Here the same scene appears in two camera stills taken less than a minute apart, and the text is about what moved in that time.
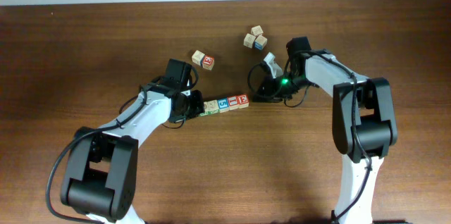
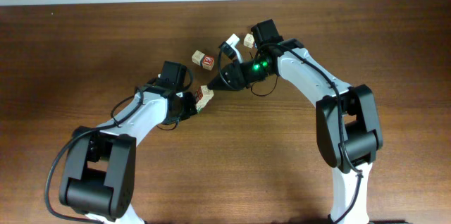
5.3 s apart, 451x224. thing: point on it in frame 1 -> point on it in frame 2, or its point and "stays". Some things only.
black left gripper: x=198 y=107 stays
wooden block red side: x=249 y=40 stays
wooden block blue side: x=197 y=56 stays
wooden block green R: x=243 y=101 -> x=202 y=96
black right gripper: x=272 y=95 -> x=235 y=77
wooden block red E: x=208 y=63 stays
